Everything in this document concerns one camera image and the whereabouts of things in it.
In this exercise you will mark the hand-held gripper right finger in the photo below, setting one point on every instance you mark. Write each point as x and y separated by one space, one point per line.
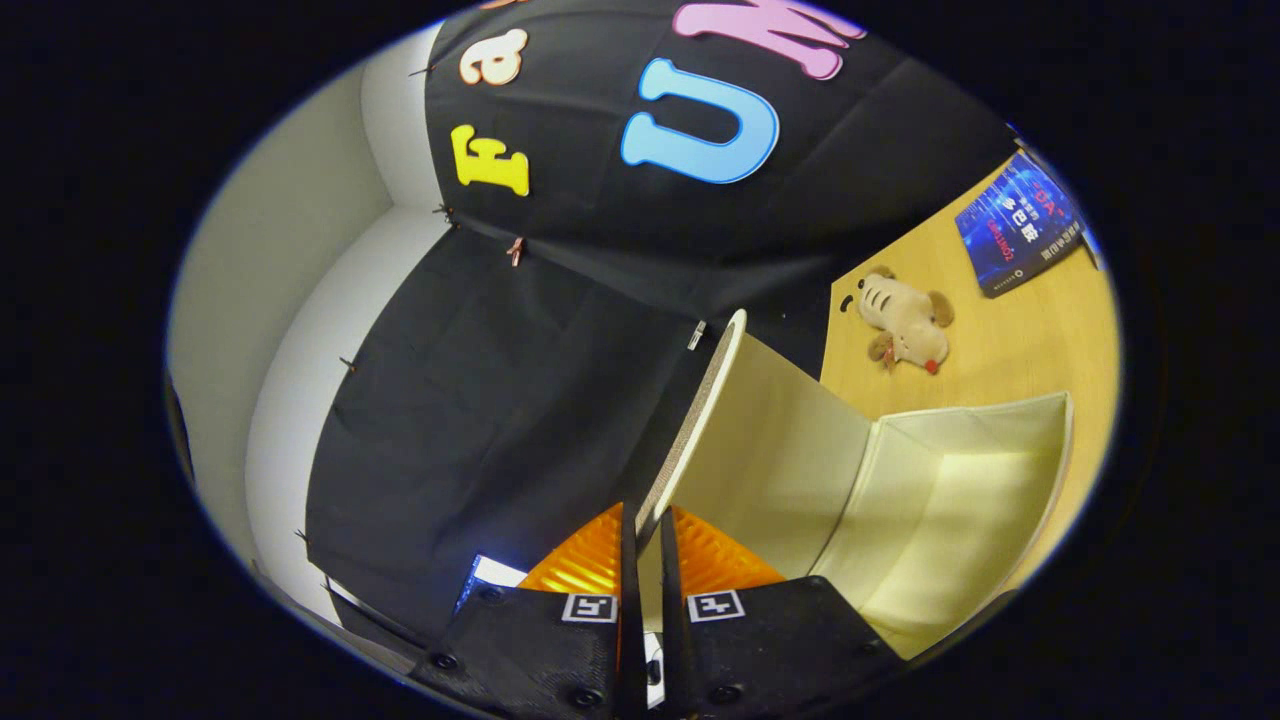
670 640

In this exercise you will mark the pink cloth clip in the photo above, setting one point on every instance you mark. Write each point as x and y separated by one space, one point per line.
515 250

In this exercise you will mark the silver cloth clip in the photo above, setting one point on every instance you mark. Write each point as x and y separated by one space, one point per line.
697 335

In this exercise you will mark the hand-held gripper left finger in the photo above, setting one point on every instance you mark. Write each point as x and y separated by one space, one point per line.
630 620

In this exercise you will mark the black backdrop cloth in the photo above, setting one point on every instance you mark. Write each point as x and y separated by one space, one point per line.
500 400

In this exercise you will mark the row of black clips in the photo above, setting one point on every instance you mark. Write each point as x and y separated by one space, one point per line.
445 212

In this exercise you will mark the beige fabric storage box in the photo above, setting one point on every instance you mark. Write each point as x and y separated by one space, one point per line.
780 470

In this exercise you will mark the beige plush dog toy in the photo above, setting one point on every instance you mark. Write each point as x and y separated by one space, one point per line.
905 325

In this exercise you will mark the blue cover book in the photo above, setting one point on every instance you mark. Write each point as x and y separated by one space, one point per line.
1020 225

